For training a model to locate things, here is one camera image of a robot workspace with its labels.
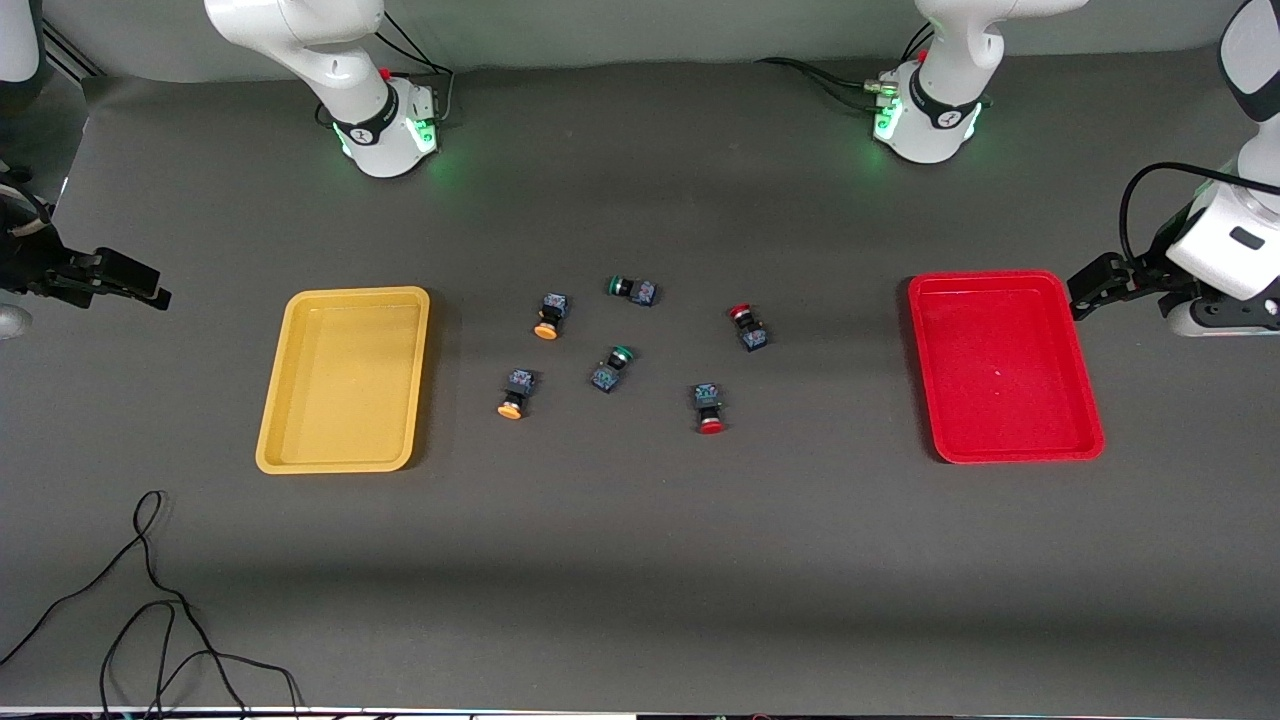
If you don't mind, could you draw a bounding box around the black left arm base cable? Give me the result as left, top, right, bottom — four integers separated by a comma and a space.
754, 22, 937, 113

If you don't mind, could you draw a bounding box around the red push button switch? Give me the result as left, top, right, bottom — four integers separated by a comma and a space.
727, 303, 770, 353
692, 381, 728, 436

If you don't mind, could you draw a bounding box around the thin black loose cable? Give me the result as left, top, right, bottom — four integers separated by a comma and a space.
0, 489, 303, 717

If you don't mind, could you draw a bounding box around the yellow push button switch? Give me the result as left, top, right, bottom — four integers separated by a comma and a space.
496, 368, 538, 421
532, 292, 571, 343

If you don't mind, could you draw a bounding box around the black right arm base cable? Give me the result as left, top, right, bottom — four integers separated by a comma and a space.
375, 10, 457, 129

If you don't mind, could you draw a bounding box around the yellow plastic tray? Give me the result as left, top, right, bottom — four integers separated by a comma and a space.
255, 286, 432, 475

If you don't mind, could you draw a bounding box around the aluminium frame rail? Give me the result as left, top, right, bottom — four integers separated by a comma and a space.
38, 18, 107, 83

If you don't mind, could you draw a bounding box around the black arm base cable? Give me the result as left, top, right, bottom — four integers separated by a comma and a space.
375, 10, 457, 129
754, 22, 937, 113

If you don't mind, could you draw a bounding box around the red plastic tray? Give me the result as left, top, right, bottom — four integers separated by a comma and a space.
907, 269, 1107, 466

